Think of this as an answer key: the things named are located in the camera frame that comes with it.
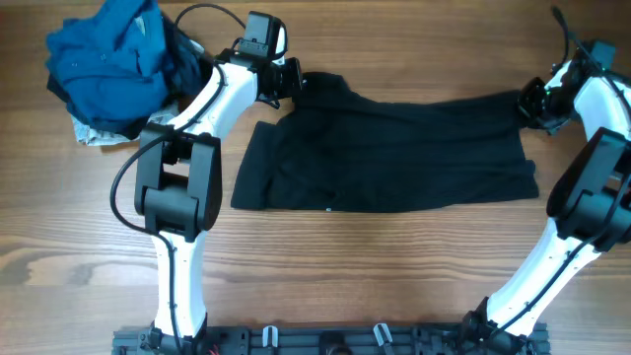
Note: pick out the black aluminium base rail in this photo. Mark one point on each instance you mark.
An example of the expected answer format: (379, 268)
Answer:
(439, 338)

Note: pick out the black polo shirt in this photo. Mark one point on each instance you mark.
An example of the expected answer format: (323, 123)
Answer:
(339, 151)

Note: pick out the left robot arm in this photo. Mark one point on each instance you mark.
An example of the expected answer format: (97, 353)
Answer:
(178, 187)

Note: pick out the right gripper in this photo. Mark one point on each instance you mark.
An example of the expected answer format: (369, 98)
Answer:
(525, 99)

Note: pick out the white garment in pile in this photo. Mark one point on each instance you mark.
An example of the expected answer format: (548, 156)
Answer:
(189, 71)

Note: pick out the blue shirt on pile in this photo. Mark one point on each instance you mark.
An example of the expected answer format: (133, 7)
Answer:
(111, 66)

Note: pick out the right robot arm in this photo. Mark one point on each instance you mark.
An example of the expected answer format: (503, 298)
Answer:
(588, 213)

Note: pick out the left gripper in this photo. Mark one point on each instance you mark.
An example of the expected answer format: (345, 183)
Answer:
(292, 82)

